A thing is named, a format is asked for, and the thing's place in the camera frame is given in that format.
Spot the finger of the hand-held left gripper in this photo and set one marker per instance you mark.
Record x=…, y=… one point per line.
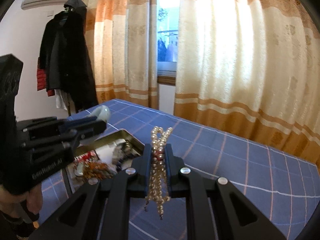
x=85, y=131
x=42, y=125

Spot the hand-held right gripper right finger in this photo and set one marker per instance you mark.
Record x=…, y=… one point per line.
x=172, y=180

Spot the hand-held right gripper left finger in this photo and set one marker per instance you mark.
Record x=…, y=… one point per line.
x=147, y=172

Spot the pale jade bangle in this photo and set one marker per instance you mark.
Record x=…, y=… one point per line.
x=103, y=113

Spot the pink floral tin box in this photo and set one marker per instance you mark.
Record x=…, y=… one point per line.
x=130, y=140

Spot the person's left hand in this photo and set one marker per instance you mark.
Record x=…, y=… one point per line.
x=33, y=203

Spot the white hanging garment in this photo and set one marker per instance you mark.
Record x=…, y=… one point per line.
x=61, y=100

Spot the red padded jacket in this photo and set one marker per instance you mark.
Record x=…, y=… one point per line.
x=42, y=80

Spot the blue checked tablecloth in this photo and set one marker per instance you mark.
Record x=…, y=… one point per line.
x=225, y=160

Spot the black hanging coat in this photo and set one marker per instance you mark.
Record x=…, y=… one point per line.
x=67, y=62

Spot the wooden window sill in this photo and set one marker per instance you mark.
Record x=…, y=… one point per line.
x=166, y=80

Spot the narrow cream and orange curtain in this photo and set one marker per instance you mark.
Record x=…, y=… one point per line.
x=120, y=42

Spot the window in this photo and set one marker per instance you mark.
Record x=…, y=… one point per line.
x=167, y=30

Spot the wide cream and orange curtain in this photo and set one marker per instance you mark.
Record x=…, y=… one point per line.
x=237, y=55

